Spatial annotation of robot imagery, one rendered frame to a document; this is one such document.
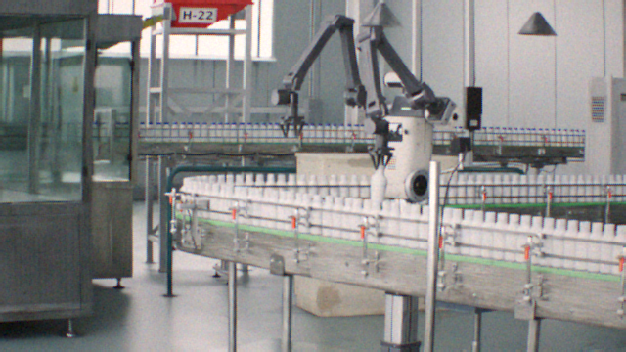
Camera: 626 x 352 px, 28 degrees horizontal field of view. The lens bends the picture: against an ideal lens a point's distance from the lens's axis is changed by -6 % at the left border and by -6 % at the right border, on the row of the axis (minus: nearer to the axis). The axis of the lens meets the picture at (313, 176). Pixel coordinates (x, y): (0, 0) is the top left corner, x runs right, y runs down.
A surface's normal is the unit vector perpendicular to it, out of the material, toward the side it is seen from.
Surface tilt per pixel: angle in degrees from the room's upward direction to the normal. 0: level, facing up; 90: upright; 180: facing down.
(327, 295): 90
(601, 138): 90
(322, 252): 90
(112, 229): 90
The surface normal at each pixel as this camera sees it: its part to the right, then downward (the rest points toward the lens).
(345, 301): 0.33, 0.06
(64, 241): 0.60, 0.05
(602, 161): -0.95, 0.00
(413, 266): -0.79, 0.02
